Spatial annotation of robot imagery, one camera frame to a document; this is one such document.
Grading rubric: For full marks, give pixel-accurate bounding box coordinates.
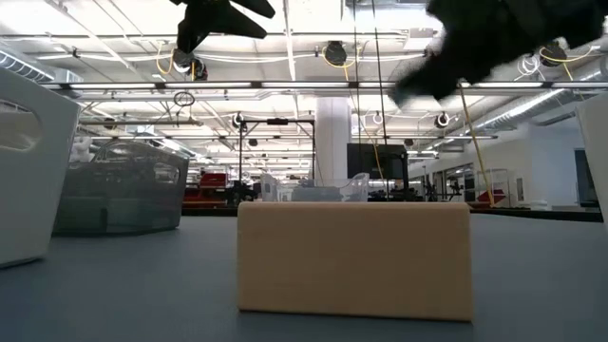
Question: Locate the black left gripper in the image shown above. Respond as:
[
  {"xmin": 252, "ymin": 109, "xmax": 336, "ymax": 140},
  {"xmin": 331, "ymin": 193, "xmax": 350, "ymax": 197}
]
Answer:
[{"xmin": 168, "ymin": 0, "xmax": 276, "ymax": 54}]

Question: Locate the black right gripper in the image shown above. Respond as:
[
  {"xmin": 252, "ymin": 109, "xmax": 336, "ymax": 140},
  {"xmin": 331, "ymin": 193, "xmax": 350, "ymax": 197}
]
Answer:
[{"xmin": 388, "ymin": 0, "xmax": 533, "ymax": 109}]

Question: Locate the tan wooden block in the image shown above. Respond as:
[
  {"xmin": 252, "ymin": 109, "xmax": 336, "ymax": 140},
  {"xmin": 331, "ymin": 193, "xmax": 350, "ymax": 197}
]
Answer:
[{"xmin": 236, "ymin": 200, "xmax": 475, "ymax": 323}]

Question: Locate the long ceiling light bar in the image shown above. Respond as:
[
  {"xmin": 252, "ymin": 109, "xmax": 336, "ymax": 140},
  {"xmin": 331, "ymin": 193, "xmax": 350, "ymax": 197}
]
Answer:
[{"xmin": 42, "ymin": 80, "xmax": 608, "ymax": 90}]

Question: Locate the black cabinet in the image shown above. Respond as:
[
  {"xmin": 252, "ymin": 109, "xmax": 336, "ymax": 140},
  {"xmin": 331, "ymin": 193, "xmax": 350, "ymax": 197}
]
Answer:
[{"xmin": 346, "ymin": 142, "xmax": 409, "ymax": 194}]

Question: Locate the white building column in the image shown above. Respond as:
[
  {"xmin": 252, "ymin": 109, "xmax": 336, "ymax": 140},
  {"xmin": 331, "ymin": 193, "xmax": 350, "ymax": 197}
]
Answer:
[{"xmin": 314, "ymin": 97, "xmax": 353, "ymax": 181}]

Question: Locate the red background object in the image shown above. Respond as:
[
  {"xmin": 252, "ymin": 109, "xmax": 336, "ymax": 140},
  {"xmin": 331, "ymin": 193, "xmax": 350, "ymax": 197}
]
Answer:
[{"xmin": 477, "ymin": 188, "xmax": 507, "ymax": 206}]

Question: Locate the clear plastic bin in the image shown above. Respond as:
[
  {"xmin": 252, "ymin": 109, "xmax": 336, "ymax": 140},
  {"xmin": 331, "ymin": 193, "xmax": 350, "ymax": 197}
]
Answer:
[{"xmin": 259, "ymin": 171, "xmax": 371, "ymax": 203}]

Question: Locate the red storage shelf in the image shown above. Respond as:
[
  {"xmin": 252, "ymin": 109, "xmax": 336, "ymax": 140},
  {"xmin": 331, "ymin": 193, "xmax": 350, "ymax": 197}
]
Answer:
[{"xmin": 182, "ymin": 172, "xmax": 229, "ymax": 208}]

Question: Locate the dark grey translucent bin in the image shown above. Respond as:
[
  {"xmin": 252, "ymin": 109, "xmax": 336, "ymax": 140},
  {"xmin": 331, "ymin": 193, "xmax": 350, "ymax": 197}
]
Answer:
[{"xmin": 51, "ymin": 139, "xmax": 190, "ymax": 238}]

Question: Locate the thin black hanging cable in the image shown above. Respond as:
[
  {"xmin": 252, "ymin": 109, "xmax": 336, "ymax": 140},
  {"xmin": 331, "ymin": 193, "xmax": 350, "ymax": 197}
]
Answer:
[{"xmin": 351, "ymin": 0, "xmax": 363, "ymax": 143}]

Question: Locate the yellow hanging cable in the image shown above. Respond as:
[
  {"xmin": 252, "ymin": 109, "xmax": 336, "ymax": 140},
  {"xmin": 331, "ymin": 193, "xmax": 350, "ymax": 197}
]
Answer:
[{"xmin": 458, "ymin": 85, "xmax": 496, "ymax": 208}]

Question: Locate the silver ventilation duct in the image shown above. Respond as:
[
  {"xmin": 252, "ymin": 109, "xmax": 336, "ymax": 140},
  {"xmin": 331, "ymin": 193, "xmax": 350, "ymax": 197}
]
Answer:
[{"xmin": 467, "ymin": 56, "xmax": 608, "ymax": 134}]

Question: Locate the white coiled cable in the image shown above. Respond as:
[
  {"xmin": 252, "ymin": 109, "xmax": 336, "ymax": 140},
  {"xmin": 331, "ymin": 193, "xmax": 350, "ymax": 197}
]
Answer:
[{"xmin": 520, "ymin": 54, "xmax": 541, "ymax": 77}]

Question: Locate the black metal stand frame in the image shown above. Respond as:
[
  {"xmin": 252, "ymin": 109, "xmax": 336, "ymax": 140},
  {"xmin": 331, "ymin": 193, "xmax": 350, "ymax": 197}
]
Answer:
[{"xmin": 238, "ymin": 118, "xmax": 316, "ymax": 203}]

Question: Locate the white plastic bin with handle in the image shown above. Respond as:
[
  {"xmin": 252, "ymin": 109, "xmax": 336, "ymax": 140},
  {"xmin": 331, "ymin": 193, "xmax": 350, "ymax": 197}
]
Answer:
[{"xmin": 0, "ymin": 66, "xmax": 82, "ymax": 270}]

